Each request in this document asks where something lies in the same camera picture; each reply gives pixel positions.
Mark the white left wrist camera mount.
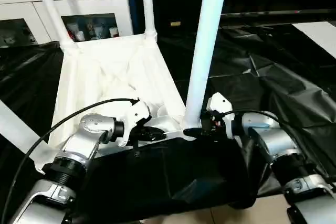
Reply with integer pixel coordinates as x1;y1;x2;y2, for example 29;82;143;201
118;99;153;147

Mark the blue upright panel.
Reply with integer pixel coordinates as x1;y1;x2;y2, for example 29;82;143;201
127;0;144;36

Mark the white sheet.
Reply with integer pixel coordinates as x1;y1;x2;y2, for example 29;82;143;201
292;21;336;59

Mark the white plastic table top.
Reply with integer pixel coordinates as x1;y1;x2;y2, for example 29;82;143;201
34;33;204;175

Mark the white cabinet with glass doors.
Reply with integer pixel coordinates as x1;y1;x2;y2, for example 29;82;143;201
0;0;134;48

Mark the black mat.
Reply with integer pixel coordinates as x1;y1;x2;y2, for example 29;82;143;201
0;22;336;222

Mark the white plastic table leg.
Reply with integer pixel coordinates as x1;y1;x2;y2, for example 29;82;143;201
0;100;57;168
183;0;229;130
30;0;79;50
141;0;158;41

